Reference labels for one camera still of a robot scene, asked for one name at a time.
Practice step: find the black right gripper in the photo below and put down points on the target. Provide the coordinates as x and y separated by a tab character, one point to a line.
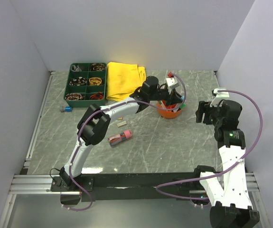
204	107

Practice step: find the orange round divided container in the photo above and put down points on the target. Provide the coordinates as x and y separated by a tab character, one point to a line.
169	114

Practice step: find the black white rolled tie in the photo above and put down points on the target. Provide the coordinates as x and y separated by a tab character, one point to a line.
80	81

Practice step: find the dark brown rolled tie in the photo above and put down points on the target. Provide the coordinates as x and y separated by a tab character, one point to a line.
98	67

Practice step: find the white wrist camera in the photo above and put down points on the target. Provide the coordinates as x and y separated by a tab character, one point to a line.
219	94
171	81

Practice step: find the orange navy rolled tie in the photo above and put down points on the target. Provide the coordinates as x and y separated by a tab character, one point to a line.
97	96

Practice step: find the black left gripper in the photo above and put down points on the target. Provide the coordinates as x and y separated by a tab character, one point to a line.
173	98

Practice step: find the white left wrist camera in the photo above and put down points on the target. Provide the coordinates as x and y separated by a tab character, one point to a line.
171	81

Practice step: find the yellow folded cloth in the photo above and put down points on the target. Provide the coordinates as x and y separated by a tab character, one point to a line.
123	79

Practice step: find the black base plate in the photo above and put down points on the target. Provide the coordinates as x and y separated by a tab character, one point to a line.
131	186

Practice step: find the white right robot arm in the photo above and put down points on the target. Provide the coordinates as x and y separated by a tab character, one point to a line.
231	206

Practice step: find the beige eraser block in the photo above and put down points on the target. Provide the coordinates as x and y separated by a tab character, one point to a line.
123	123

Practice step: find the blue grey cylinder object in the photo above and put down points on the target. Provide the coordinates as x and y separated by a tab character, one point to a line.
65	109

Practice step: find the grey rolled item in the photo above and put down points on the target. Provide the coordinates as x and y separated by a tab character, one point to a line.
75	68

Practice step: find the yellow black rolled tie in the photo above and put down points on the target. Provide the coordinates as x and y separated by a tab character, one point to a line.
95	81

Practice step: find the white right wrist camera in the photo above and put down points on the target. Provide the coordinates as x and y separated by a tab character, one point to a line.
219	94

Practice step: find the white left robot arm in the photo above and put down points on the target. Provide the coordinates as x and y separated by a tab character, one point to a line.
92	128

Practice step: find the green compartment tray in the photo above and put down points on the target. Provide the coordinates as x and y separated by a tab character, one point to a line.
86	85

